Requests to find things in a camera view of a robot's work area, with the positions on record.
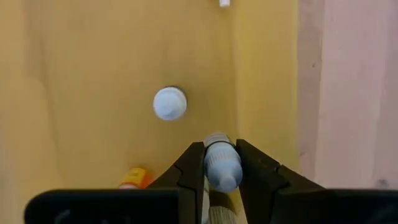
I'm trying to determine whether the yellow translucent plastic bin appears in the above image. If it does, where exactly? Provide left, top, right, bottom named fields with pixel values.
left=0, top=0, right=299, bottom=224

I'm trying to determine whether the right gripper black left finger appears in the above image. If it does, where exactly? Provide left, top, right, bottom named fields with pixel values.
left=148, top=141, right=206, bottom=224

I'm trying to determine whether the small orange food coloring bottle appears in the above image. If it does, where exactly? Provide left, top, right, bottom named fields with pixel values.
left=119, top=167, right=153, bottom=190

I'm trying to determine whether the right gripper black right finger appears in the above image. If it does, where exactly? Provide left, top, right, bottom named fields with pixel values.
left=235, top=139, right=324, bottom=224

